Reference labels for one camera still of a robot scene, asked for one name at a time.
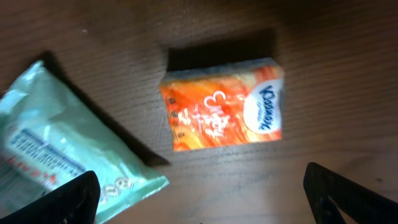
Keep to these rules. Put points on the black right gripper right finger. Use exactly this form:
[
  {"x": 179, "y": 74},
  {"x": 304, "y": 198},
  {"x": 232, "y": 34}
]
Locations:
[{"x": 329, "y": 193}]

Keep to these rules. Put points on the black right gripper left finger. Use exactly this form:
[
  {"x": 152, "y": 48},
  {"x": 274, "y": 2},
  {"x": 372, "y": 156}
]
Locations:
[{"x": 75, "y": 202}]

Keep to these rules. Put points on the teal wet wipes pack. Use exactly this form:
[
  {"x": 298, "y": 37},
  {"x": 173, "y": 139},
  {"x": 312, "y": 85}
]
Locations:
[{"x": 49, "y": 137}]

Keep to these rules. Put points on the orange tissue pack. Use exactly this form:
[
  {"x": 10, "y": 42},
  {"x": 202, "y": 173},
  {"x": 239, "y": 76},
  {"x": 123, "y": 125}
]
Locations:
[{"x": 225, "y": 105}]

